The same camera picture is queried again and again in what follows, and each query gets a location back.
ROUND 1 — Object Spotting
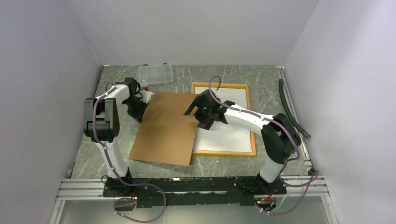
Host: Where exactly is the brown backing board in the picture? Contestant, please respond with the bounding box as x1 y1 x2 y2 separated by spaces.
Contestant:
129 92 198 166

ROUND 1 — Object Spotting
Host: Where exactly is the clear plastic organizer box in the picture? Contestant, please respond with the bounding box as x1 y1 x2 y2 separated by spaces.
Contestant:
138 63 174 85

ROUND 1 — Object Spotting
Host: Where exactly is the aluminium rail frame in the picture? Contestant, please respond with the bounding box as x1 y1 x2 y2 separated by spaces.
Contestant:
49 175 339 224

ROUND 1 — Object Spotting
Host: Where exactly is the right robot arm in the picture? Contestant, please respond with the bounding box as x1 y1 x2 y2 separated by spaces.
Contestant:
184 89 301 194

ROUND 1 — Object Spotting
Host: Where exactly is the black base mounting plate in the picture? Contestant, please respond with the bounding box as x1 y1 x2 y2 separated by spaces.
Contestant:
103 176 287 208

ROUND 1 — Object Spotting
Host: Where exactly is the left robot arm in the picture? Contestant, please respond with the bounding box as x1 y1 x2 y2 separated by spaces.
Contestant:
84 77 154 196

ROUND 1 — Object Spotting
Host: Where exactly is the yellow wooden picture frame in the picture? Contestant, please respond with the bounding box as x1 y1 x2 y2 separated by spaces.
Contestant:
191 81 265 156

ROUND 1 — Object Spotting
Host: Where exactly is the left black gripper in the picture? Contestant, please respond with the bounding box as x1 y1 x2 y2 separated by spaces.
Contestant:
124 97 150 124

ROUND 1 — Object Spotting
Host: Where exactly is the black corrugated hose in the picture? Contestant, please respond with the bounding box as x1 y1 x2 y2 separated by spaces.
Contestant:
278 78 311 139

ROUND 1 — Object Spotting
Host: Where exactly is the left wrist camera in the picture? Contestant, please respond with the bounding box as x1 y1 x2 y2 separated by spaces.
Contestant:
140 87 155 104

